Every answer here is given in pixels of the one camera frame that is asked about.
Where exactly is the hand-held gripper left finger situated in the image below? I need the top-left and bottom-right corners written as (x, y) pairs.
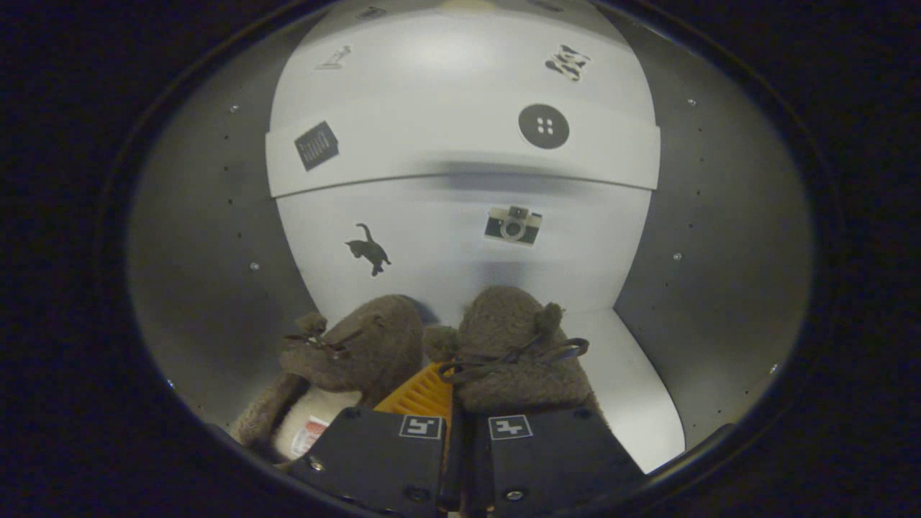
top-left (286, 361), bottom-right (463, 516)

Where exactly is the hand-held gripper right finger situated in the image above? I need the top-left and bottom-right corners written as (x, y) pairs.
top-left (460, 407), bottom-right (646, 517)

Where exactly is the brown fuzzy shoe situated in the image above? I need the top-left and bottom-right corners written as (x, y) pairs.
top-left (230, 294), bottom-right (427, 465)
top-left (423, 285), bottom-right (604, 419)

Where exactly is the grey shoe cabinet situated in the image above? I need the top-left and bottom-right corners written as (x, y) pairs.
top-left (128, 0), bottom-right (815, 476)

